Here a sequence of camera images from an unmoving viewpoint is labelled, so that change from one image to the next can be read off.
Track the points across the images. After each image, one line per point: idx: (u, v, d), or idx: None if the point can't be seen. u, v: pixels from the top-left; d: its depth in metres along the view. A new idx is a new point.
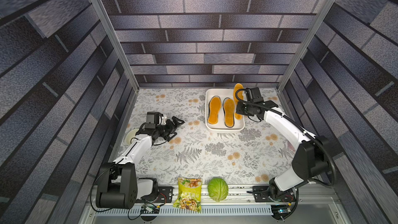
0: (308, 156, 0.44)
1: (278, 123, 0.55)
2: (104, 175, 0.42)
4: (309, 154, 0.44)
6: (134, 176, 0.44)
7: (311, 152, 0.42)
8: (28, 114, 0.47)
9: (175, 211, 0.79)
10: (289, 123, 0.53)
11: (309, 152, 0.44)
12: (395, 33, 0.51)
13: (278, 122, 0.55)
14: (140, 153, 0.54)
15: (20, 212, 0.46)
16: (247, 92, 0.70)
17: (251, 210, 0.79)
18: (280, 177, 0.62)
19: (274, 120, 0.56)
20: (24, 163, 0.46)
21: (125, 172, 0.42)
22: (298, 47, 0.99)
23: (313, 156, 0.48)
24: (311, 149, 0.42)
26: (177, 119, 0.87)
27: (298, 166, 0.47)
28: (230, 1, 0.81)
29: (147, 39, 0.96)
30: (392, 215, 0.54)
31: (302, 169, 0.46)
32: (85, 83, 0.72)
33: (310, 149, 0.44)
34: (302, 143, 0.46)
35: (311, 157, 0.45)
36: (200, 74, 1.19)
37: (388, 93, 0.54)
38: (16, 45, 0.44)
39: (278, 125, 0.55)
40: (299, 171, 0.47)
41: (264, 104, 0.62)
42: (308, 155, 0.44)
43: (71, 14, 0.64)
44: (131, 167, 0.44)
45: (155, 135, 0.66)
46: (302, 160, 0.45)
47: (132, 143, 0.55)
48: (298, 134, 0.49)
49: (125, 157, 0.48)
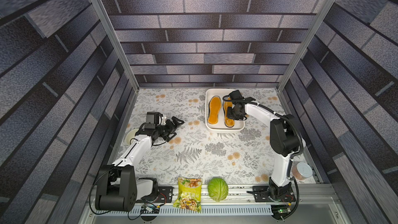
0: (279, 131, 0.53)
1: (254, 112, 0.65)
2: (102, 178, 0.42)
4: (279, 129, 0.53)
6: (133, 178, 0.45)
7: (281, 127, 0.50)
8: (28, 114, 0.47)
9: (175, 211, 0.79)
10: (263, 109, 0.63)
11: (279, 126, 0.53)
12: (395, 33, 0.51)
13: (254, 110, 0.65)
14: (139, 154, 0.54)
15: (20, 212, 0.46)
16: (231, 93, 0.82)
17: (251, 210, 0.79)
18: (273, 173, 0.65)
19: (251, 109, 0.67)
20: (24, 163, 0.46)
21: (124, 175, 0.42)
22: (298, 47, 0.99)
23: (283, 130, 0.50)
24: (280, 124, 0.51)
26: (177, 119, 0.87)
27: (274, 143, 0.55)
28: (230, 1, 0.81)
29: (147, 39, 0.96)
30: (392, 215, 0.54)
31: (278, 145, 0.53)
32: (85, 83, 0.72)
33: (279, 124, 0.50)
34: (273, 121, 0.54)
35: (282, 132, 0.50)
36: (200, 74, 1.19)
37: (388, 93, 0.54)
38: (16, 45, 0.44)
39: (254, 112, 0.65)
40: (276, 149, 0.54)
41: (243, 98, 0.75)
42: (278, 129, 0.53)
43: (71, 14, 0.64)
44: (130, 170, 0.43)
45: (155, 136, 0.66)
46: (275, 137, 0.53)
47: (132, 144, 0.54)
48: (270, 115, 0.58)
49: (124, 159, 0.47)
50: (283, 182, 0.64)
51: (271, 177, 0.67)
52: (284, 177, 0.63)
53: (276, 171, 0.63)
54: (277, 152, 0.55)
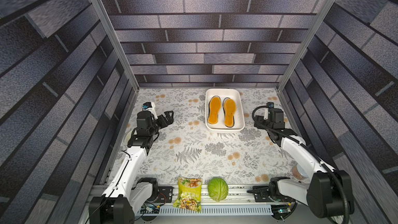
0: (323, 190, 0.41)
1: (295, 152, 0.53)
2: (95, 213, 0.39)
4: (323, 188, 0.41)
6: (128, 206, 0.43)
7: (325, 186, 0.41)
8: (29, 113, 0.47)
9: (175, 211, 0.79)
10: (307, 153, 0.51)
11: (323, 183, 0.41)
12: (395, 33, 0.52)
13: (294, 149, 0.53)
14: (133, 173, 0.49)
15: (20, 213, 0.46)
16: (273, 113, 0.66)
17: (251, 210, 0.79)
18: (284, 183, 0.61)
19: (291, 146, 0.55)
20: (24, 163, 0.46)
21: (117, 209, 0.38)
22: (298, 47, 0.99)
23: (328, 190, 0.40)
24: (325, 181, 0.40)
26: (168, 112, 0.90)
27: (313, 200, 0.43)
28: (230, 1, 0.81)
29: (147, 39, 0.96)
30: (392, 215, 0.54)
31: (317, 205, 0.41)
32: (85, 83, 0.72)
33: (325, 180, 0.41)
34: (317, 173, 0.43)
35: (327, 191, 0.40)
36: (200, 74, 1.19)
37: (387, 93, 0.54)
38: (16, 45, 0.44)
39: (295, 153, 0.53)
40: (315, 208, 0.42)
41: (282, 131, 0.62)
42: (321, 186, 0.41)
43: (71, 14, 0.64)
44: (124, 202, 0.40)
45: (150, 143, 0.61)
46: (314, 193, 0.42)
47: (123, 165, 0.49)
48: (315, 164, 0.46)
49: (116, 187, 0.43)
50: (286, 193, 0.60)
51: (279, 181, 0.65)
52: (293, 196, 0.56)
53: (288, 187, 0.58)
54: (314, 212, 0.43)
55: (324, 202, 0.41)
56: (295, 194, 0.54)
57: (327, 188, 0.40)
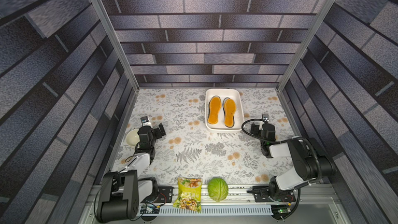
0: (296, 148, 0.50)
1: (280, 149, 0.62)
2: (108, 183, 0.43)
4: (296, 145, 0.51)
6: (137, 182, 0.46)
7: (297, 144, 0.51)
8: (29, 113, 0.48)
9: (174, 211, 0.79)
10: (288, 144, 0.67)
11: (295, 143, 0.52)
12: (395, 33, 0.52)
13: (278, 148, 0.64)
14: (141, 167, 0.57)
15: (20, 212, 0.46)
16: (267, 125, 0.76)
17: (251, 210, 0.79)
18: (280, 176, 0.63)
19: (274, 148, 0.66)
20: (24, 164, 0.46)
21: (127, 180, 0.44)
22: (298, 47, 0.99)
23: (301, 148, 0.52)
24: (296, 142, 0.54)
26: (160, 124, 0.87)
27: (296, 165, 0.49)
28: (230, 1, 0.81)
29: (148, 39, 0.96)
30: (392, 215, 0.54)
31: (299, 163, 0.47)
32: (85, 83, 0.72)
33: (296, 142, 0.52)
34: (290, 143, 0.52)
35: (300, 148, 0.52)
36: (200, 74, 1.19)
37: (388, 93, 0.54)
38: (16, 45, 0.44)
39: (279, 151, 0.63)
40: (300, 169, 0.47)
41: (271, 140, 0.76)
42: (294, 144, 0.51)
43: (71, 14, 0.64)
44: (134, 173, 0.46)
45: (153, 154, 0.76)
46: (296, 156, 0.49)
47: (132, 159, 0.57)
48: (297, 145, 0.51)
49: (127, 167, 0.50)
50: (285, 186, 0.61)
51: (275, 177, 0.67)
52: (289, 185, 0.59)
53: (285, 177, 0.59)
54: (301, 174, 0.47)
55: (301, 155, 0.49)
56: (292, 178, 0.55)
57: (299, 146, 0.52)
